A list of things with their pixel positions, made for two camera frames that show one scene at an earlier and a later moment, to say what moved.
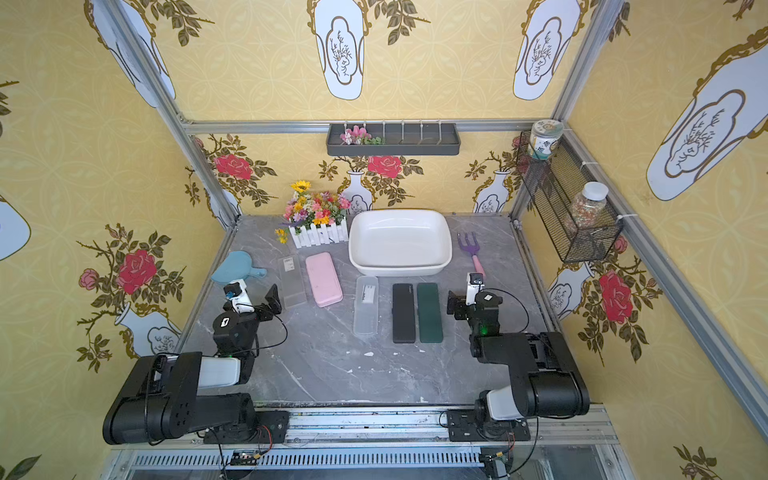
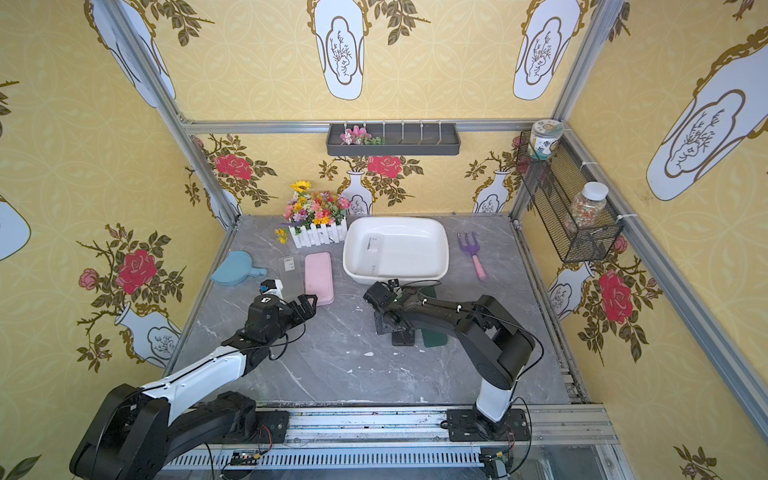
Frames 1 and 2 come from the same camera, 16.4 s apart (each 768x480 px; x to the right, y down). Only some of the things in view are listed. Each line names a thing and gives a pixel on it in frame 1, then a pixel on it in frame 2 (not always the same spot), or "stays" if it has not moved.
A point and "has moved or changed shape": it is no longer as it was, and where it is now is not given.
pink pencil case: x=324 y=280 has moved or changed shape
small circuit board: x=248 y=458 stays
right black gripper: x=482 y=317 to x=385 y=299
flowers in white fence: x=314 y=218 stays
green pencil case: x=430 y=327 stays
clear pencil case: x=366 y=305 to x=371 y=254
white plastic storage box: x=399 y=241 has moved or changed shape
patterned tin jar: x=544 y=132 stays
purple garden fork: x=472 y=248 stays
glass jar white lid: x=588 y=204 stays
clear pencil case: x=293 y=287 stays
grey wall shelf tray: x=393 y=139 stays
